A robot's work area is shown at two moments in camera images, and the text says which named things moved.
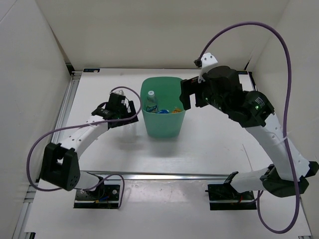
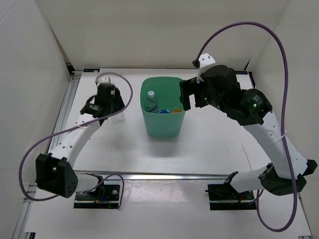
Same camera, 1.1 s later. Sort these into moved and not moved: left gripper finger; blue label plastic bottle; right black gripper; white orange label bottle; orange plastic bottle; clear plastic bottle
Moved: clear plastic bottle; left gripper finger
Not moved: white orange label bottle; blue label plastic bottle; right black gripper; orange plastic bottle
